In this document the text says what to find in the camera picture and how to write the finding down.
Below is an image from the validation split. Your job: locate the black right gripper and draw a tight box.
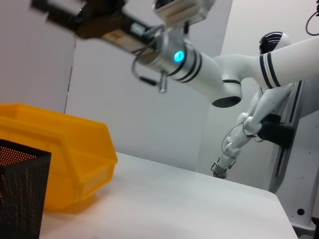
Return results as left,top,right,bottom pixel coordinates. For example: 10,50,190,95
46,9,161,55

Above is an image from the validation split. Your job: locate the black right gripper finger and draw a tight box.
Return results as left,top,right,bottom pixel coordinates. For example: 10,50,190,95
31,0,87,16

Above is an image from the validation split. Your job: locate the black mesh pen holder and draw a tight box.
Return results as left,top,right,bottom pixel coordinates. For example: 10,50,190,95
0,138,52,239

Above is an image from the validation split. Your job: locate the yellow plastic bin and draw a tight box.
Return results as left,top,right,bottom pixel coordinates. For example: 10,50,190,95
0,103,119,214

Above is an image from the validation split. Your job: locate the black white robot head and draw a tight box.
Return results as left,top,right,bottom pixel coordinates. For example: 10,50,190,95
258,31,292,55

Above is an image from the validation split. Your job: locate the black box on column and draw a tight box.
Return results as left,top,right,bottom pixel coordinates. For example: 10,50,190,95
256,114,295,149

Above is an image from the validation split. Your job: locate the right wrist grey cable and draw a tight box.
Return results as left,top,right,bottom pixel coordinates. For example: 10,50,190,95
131,24,170,94

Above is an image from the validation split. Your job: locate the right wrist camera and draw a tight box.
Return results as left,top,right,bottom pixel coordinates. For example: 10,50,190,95
152,0,217,27

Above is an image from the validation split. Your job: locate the thin black hanging cable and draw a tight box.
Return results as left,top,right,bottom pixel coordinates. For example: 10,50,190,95
306,9,319,37

